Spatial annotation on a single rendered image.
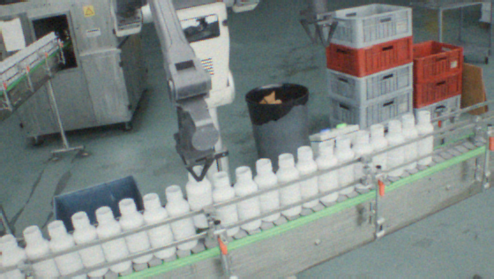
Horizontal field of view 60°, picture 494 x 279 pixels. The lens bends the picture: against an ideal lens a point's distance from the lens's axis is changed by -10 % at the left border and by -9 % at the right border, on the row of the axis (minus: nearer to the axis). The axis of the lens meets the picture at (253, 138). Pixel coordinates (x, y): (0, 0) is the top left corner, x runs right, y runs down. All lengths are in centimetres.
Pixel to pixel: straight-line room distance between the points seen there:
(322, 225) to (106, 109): 380
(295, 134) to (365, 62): 75
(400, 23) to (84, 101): 312
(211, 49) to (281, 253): 76
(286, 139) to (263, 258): 206
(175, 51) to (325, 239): 68
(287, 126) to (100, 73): 224
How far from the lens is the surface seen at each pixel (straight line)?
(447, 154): 156
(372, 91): 358
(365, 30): 343
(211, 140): 93
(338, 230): 133
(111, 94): 480
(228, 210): 116
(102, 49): 470
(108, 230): 111
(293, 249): 128
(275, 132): 322
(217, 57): 166
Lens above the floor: 169
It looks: 24 degrees down
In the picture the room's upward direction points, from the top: 7 degrees counter-clockwise
